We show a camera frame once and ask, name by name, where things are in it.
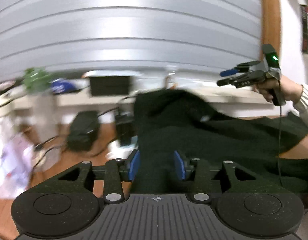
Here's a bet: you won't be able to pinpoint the black power adapter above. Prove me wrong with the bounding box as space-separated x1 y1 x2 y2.
67 111 100 152

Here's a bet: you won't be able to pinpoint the person's right hand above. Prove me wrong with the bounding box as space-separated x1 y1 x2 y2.
253 75 303 105

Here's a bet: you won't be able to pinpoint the black power cable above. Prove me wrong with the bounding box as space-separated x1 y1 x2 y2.
32 134 69 157

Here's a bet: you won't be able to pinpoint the wooden window trim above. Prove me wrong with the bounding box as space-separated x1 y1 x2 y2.
259 0 283 64

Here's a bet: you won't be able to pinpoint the grey window blind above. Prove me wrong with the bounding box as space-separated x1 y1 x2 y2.
0 0 263 83

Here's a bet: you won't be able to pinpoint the black book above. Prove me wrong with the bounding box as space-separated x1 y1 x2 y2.
300 4 308 54

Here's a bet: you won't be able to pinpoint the person's right forearm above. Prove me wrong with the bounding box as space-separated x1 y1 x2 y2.
293 84 308 136

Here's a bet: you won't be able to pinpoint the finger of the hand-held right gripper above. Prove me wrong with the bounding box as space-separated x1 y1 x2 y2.
216 70 267 89
220 60 261 78

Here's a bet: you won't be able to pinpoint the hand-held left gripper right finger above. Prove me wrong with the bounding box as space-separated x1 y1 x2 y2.
174 150 267 203

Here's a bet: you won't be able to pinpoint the black box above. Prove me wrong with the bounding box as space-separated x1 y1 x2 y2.
89 75 134 97

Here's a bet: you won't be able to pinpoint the black device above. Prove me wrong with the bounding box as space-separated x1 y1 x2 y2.
115 112 137 147

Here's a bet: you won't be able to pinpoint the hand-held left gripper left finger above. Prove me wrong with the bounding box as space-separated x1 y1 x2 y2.
47 149 141 203

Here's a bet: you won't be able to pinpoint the green plant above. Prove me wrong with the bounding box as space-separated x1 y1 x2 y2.
22 67 51 92

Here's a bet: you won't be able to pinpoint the dark green pants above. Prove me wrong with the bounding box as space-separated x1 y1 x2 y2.
131 89 308 196

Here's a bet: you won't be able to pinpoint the white papers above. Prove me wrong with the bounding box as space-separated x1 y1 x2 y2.
0 119 35 198

